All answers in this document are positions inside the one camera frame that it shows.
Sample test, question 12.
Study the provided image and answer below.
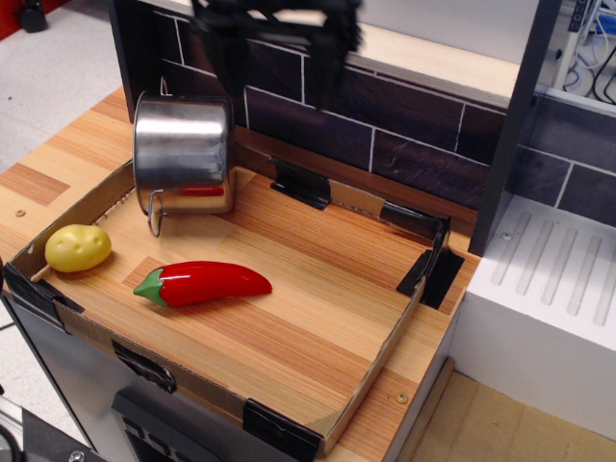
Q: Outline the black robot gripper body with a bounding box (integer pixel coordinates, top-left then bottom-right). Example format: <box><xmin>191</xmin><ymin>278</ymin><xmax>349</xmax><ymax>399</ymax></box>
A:
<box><xmin>192</xmin><ymin>1</ymin><xmax>361</xmax><ymax>51</ymax></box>

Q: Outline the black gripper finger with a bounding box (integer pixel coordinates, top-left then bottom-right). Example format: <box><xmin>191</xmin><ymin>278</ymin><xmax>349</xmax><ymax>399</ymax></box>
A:
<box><xmin>204</xmin><ymin>29</ymin><xmax>250</xmax><ymax>97</ymax></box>
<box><xmin>307</xmin><ymin>40</ymin><xmax>347</xmax><ymax>109</ymax></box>

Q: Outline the stainless steel pot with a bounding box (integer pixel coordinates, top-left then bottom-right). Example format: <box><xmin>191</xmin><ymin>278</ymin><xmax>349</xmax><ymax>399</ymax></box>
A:
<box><xmin>133</xmin><ymin>91</ymin><xmax>236</xmax><ymax>237</ymax></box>

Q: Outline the cardboard fence with black tape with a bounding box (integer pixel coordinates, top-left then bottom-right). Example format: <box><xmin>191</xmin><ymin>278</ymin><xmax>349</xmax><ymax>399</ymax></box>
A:
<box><xmin>1</xmin><ymin>114</ymin><xmax>476</xmax><ymax>461</ymax></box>

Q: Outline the red toy chili pepper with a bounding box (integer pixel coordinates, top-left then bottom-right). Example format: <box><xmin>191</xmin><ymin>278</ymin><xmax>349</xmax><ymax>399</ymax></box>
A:
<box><xmin>133</xmin><ymin>261</ymin><xmax>272</xmax><ymax>307</ymax></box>

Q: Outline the yellow toy potato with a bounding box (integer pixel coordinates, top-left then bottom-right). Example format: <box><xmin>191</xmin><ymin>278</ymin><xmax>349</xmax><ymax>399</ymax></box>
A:
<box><xmin>44</xmin><ymin>224</ymin><xmax>112</xmax><ymax>272</ymax></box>

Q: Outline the white dish drainer sink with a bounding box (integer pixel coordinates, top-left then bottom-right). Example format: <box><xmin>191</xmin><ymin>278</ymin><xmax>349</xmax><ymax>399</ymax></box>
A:
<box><xmin>449</xmin><ymin>196</ymin><xmax>615</xmax><ymax>438</ymax></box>

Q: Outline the dark grey vertical post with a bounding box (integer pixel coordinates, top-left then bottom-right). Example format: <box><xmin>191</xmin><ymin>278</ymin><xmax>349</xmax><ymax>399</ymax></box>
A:
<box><xmin>469</xmin><ymin>0</ymin><xmax>561</xmax><ymax>256</ymax></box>

